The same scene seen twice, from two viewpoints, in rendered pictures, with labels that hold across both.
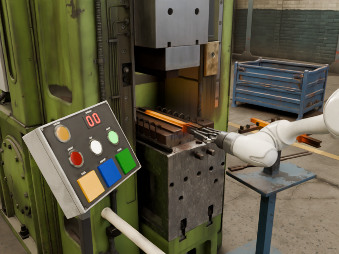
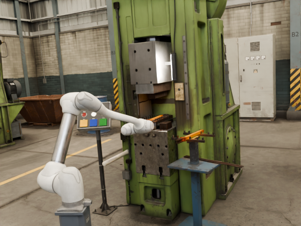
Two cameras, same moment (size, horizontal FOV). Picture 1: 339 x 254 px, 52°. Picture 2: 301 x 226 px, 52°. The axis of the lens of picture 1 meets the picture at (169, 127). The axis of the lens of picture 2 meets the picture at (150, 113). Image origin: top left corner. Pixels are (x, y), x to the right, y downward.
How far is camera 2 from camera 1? 2.94 m
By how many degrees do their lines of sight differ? 67
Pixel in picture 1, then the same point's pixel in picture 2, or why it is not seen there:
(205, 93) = (178, 110)
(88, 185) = (82, 122)
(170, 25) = (136, 75)
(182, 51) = (143, 86)
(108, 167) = (93, 120)
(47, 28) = not seen: hidden behind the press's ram
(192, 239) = (150, 180)
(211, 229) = (163, 182)
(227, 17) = (191, 70)
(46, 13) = not seen: hidden behind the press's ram
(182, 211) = (142, 161)
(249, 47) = not seen: outside the picture
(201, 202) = (153, 162)
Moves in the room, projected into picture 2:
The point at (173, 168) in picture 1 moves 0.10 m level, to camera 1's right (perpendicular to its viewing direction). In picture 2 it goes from (135, 136) to (139, 138)
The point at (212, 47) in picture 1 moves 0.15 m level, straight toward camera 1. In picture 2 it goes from (178, 85) to (163, 87)
